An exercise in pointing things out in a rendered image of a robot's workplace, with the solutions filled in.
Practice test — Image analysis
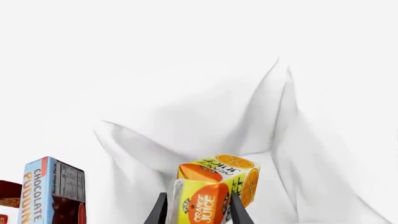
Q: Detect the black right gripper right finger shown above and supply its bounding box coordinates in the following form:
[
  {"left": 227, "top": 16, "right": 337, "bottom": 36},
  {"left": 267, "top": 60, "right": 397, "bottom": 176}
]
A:
[{"left": 229, "top": 194, "right": 254, "bottom": 224}]

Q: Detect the dark red food box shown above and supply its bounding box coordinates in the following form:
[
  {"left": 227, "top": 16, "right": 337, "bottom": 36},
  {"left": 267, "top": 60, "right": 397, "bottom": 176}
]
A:
[{"left": 0, "top": 180, "right": 23, "bottom": 208}]

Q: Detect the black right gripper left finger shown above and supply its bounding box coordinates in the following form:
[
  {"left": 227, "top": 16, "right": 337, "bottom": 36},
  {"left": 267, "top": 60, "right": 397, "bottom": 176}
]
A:
[{"left": 144, "top": 192, "right": 169, "bottom": 224}]

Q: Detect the chocolate pudding box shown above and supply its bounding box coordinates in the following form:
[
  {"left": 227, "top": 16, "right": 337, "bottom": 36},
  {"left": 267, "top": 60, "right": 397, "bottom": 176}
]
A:
[{"left": 17, "top": 156, "right": 87, "bottom": 224}]

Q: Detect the orange juice carton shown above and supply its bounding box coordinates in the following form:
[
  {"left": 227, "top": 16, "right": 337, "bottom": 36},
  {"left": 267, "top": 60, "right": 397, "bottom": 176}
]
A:
[{"left": 172, "top": 153, "right": 261, "bottom": 224}]

